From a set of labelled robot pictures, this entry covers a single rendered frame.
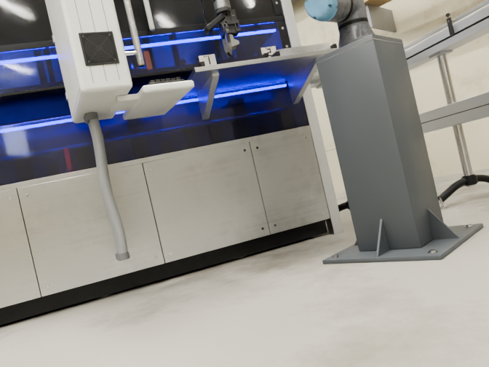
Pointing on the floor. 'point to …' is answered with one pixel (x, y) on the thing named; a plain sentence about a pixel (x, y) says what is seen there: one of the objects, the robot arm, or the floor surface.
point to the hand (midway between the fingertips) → (228, 53)
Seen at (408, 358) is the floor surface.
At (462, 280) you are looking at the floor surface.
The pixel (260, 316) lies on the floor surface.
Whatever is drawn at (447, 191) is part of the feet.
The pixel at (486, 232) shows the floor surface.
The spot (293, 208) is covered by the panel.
